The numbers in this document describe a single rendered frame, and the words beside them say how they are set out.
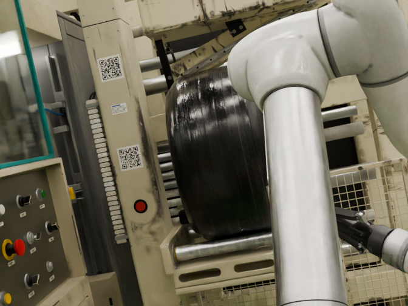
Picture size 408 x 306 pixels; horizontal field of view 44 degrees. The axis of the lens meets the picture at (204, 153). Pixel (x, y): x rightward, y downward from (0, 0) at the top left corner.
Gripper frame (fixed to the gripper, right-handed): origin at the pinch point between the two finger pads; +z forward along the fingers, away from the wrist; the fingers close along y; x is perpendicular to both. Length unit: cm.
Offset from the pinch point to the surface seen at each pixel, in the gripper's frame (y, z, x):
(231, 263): 18.0, 22.2, -16.6
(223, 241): 14.0, 27.2, -13.6
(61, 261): 5, 55, -53
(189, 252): 14.8, 33.6, -22.7
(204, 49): -18, 79, 37
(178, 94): -27, 45, -3
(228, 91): -26.6, 32.6, 5.9
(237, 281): 22.8, 19.7, -18.0
